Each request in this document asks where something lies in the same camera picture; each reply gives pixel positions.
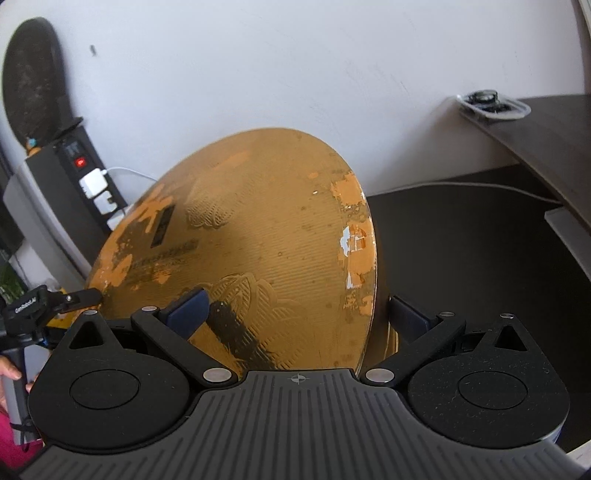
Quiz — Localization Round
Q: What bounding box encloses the clear tray with items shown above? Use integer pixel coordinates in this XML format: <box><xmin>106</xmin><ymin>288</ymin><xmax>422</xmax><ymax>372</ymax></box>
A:
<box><xmin>456</xmin><ymin>89</ymin><xmax>531</xmax><ymax>121</ymax></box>

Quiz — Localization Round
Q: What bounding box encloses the middle white charger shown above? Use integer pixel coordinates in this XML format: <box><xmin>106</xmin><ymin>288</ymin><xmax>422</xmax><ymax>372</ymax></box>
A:
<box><xmin>93</xmin><ymin>190</ymin><xmax>118</xmax><ymax>215</ymax></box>

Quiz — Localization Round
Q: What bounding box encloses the dark curved desk shelf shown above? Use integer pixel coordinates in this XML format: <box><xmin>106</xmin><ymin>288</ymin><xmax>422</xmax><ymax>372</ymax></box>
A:
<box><xmin>461</xmin><ymin>94</ymin><xmax>591</xmax><ymax>229</ymax></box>

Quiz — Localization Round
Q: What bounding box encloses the top white charger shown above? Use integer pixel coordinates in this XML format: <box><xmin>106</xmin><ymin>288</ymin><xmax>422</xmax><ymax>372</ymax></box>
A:
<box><xmin>79</xmin><ymin>168</ymin><xmax>108</xmax><ymax>199</ymax></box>

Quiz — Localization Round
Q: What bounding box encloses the gold round box lid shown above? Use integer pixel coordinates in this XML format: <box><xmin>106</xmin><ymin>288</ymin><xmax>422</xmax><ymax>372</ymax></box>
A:
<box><xmin>87</xmin><ymin>128</ymin><xmax>391</xmax><ymax>373</ymax></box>

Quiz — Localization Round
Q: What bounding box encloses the white charger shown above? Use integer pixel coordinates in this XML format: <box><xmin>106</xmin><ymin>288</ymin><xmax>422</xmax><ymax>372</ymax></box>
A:
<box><xmin>79</xmin><ymin>168</ymin><xmax>108</xmax><ymax>199</ymax></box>
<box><xmin>93</xmin><ymin>190</ymin><xmax>118</xmax><ymax>215</ymax></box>
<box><xmin>107</xmin><ymin>206</ymin><xmax>133</xmax><ymax>231</ymax></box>

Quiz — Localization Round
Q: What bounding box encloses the black power strip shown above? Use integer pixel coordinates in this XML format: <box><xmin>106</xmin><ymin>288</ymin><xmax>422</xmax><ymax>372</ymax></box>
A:
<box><xmin>26</xmin><ymin>126</ymin><xmax>127</xmax><ymax>264</ymax></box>

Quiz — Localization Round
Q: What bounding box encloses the person's left hand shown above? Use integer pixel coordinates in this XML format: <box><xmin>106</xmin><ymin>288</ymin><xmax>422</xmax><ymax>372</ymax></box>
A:
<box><xmin>0</xmin><ymin>354</ymin><xmax>38</xmax><ymax>469</ymax></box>

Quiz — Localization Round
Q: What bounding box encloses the bottom white charger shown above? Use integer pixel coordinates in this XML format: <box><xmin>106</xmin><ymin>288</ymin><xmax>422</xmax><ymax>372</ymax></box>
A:
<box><xmin>107</xmin><ymin>206</ymin><xmax>133</xmax><ymax>231</ymax></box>

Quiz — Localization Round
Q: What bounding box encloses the grey paper stack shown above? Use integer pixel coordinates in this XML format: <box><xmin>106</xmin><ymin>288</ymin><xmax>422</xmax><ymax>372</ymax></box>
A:
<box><xmin>544</xmin><ymin>207</ymin><xmax>591</xmax><ymax>279</ymax></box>

